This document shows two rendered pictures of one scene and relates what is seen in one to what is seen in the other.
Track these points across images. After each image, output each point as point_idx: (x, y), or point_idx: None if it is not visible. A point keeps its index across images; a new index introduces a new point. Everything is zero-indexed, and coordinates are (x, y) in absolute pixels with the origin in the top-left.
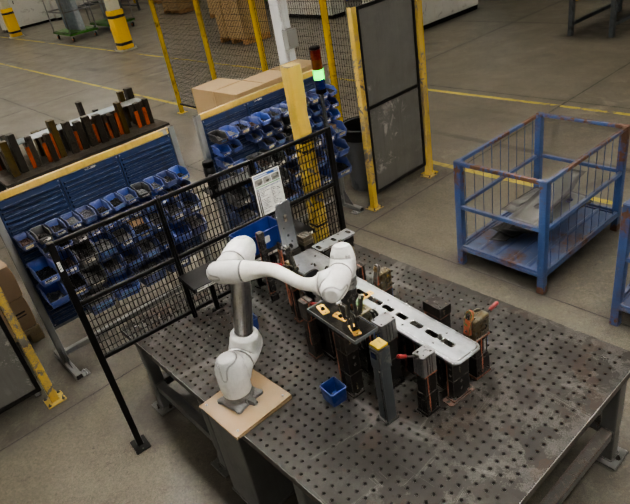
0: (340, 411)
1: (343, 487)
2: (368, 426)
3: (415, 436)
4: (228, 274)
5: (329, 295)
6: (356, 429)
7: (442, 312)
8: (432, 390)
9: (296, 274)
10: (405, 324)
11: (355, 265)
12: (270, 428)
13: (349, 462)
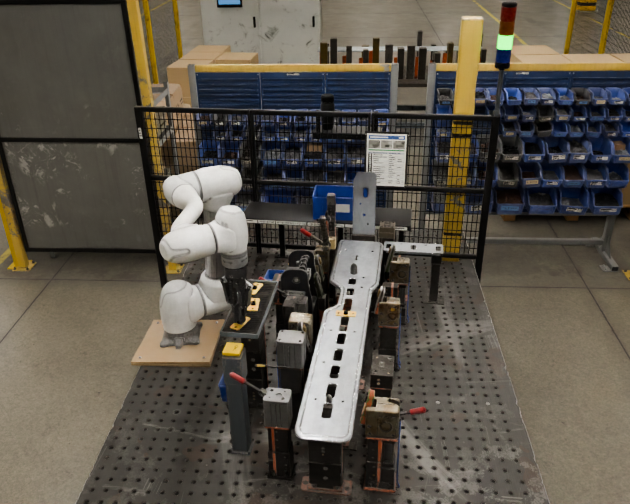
0: (220, 408)
1: (123, 466)
2: (216, 439)
3: (231, 483)
4: (167, 191)
5: (161, 248)
6: (205, 433)
7: (374, 380)
8: (280, 450)
9: (184, 217)
10: (326, 363)
11: (235, 241)
12: (161, 376)
13: (158, 453)
